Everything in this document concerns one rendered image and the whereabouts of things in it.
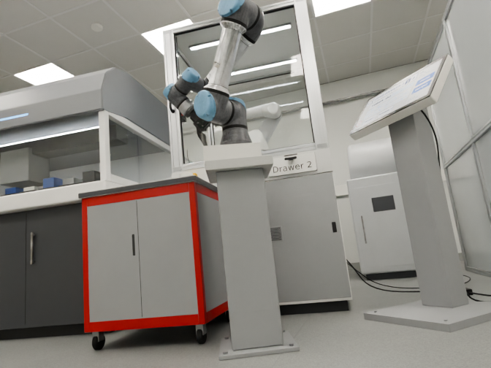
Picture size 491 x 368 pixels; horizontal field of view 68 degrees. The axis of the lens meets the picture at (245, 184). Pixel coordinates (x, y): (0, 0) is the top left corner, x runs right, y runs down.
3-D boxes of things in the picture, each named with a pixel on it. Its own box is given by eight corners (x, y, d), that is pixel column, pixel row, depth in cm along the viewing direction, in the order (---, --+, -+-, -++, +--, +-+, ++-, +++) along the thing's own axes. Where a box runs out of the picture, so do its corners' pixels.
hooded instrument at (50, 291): (109, 336, 202) (100, 48, 236) (-143, 353, 238) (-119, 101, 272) (189, 303, 318) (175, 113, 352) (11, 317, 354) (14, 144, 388)
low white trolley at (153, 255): (208, 346, 155) (194, 174, 169) (80, 353, 167) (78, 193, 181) (240, 320, 211) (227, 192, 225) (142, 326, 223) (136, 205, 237)
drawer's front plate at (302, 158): (317, 169, 215) (314, 152, 217) (269, 177, 221) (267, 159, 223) (317, 170, 217) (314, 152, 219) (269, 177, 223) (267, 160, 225)
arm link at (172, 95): (168, 82, 169) (158, 95, 173) (185, 98, 169) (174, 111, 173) (176, 80, 176) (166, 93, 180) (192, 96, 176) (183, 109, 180)
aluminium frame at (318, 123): (329, 147, 217) (305, -5, 237) (171, 172, 237) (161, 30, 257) (329, 176, 309) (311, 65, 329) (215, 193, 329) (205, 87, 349)
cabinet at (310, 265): (356, 311, 199) (335, 170, 214) (182, 323, 219) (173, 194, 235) (348, 290, 291) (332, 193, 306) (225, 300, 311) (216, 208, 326)
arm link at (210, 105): (230, 128, 159) (263, 2, 153) (205, 120, 147) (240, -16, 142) (212, 123, 166) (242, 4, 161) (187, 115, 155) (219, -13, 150)
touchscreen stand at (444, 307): (450, 332, 136) (400, 83, 156) (364, 319, 176) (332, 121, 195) (523, 310, 158) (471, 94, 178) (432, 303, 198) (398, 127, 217)
